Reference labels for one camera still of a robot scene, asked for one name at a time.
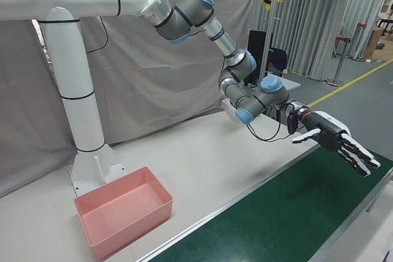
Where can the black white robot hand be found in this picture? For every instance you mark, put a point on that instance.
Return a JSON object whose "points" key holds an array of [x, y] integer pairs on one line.
{"points": [[328, 133]]}

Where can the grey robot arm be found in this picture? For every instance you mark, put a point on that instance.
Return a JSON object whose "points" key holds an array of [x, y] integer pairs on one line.
{"points": [[190, 16]]}

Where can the pink plastic basket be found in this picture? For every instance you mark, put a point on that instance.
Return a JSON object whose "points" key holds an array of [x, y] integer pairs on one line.
{"points": [[101, 237]]}

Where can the white background table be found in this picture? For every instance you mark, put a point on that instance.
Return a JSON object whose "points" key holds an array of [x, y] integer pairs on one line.
{"points": [[284, 84]]}

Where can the silver barrier stanchion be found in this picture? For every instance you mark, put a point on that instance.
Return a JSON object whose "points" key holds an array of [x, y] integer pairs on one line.
{"points": [[339, 59], [359, 41]]}

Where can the black office chair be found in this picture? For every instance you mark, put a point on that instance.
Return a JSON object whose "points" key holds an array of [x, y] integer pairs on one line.
{"points": [[277, 59]]}

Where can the green conveyor belt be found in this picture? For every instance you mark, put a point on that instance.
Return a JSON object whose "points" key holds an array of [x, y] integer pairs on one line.
{"points": [[276, 213]]}

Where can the brown cardboard box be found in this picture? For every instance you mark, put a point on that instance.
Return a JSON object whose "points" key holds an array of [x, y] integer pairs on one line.
{"points": [[373, 42]]}

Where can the grey pleated curtain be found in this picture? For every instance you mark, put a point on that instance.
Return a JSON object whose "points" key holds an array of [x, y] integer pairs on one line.
{"points": [[313, 29]]}

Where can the black background monitor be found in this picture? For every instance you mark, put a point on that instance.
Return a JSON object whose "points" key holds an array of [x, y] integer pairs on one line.
{"points": [[256, 53]]}

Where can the grey fabric curtain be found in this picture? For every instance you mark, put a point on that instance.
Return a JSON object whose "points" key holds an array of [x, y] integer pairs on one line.
{"points": [[153, 75]]}

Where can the white robot torso column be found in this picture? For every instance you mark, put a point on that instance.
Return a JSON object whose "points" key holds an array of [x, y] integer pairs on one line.
{"points": [[73, 75]]}

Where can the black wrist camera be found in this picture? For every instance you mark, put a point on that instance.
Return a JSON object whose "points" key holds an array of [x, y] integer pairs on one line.
{"points": [[293, 122]]}

